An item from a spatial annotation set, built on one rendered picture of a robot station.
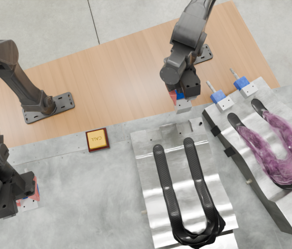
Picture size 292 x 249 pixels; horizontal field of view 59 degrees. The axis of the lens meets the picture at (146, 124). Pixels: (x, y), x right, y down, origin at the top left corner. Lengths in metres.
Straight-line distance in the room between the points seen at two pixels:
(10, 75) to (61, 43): 1.41
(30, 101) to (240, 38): 0.87
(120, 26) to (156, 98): 1.24
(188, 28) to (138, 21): 1.52
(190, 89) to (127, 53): 0.48
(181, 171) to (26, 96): 0.56
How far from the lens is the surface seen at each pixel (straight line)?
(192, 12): 0.73
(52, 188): 1.03
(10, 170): 0.77
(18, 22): 2.43
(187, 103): 0.87
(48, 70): 1.16
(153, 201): 0.87
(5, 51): 0.74
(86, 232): 1.00
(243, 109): 1.02
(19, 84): 0.85
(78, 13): 2.32
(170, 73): 0.69
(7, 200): 0.74
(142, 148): 0.89
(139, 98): 1.04
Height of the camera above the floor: 1.77
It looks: 75 degrees down
